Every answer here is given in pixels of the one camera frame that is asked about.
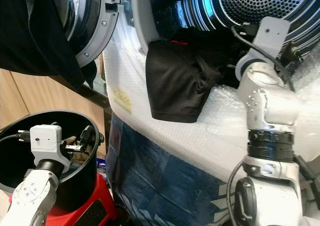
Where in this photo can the black ledge strip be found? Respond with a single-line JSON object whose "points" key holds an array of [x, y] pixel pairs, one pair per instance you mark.
{"points": [[82, 93]]}

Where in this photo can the white front-load washing machine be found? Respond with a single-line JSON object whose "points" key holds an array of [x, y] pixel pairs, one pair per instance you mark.
{"points": [[255, 0]]}

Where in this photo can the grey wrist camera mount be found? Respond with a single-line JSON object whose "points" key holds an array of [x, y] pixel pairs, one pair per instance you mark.
{"points": [[272, 35], [47, 138]]}

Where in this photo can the light wooden cabinet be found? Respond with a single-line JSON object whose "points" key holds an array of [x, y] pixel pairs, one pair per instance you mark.
{"points": [[45, 98]]}

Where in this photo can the red plastic stool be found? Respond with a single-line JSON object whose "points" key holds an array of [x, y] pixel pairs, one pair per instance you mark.
{"points": [[105, 211]]}

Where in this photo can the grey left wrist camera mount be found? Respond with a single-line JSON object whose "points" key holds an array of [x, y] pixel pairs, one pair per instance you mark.
{"points": [[47, 138]]}

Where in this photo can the black round laundry bucket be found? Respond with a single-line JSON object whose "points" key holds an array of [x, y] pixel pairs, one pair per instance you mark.
{"points": [[87, 186]]}

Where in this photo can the large black hanging garment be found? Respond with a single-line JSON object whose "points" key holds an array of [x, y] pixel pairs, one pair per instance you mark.
{"points": [[35, 30]]}

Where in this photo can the clear bubble wrap sheet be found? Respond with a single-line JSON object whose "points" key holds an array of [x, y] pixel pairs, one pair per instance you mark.
{"points": [[180, 146]]}

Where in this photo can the yellow rectangular sticker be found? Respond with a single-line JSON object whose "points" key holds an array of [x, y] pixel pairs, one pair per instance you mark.
{"points": [[122, 100]]}

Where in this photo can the brown crumpled cloth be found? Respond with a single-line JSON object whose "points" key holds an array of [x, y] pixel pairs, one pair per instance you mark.
{"points": [[77, 158]]}

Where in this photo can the dark brown garment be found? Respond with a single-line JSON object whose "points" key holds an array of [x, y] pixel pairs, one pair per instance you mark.
{"points": [[180, 80]]}

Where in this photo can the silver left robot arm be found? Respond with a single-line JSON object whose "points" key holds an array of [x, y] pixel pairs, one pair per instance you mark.
{"points": [[37, 201]]}

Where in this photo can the round grey washer door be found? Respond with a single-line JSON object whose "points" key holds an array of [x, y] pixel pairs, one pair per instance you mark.
{"points": [[105, 25]]}

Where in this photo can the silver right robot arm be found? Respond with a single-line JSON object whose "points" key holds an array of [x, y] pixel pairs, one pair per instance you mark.
{"points": [[260, 95]]}

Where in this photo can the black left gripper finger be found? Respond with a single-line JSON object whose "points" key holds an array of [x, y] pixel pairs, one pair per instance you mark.
{"points": [[87, 138]]}

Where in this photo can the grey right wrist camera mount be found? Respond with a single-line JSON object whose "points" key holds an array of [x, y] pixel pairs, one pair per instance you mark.
{"points": [[272, 35]]}

